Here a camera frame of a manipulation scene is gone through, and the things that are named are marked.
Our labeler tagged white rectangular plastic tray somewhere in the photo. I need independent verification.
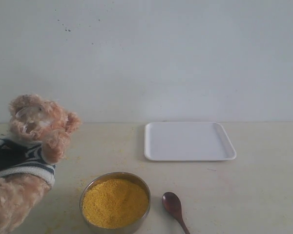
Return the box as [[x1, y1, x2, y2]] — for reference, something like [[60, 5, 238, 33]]
[[144, 122, 236, 161]]

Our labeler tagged steel bowl of yellow millet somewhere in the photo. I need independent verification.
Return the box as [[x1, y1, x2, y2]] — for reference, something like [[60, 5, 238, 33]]
[[80, 172, 151, 234]]

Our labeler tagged dark brown wooden spoon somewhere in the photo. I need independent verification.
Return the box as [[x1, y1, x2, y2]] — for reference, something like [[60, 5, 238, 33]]
[[162, 192, 190, 234]]

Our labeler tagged tan teddy bear striped sweater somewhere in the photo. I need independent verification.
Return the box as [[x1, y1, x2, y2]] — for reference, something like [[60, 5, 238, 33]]
[[0, 95, 81, 234]]

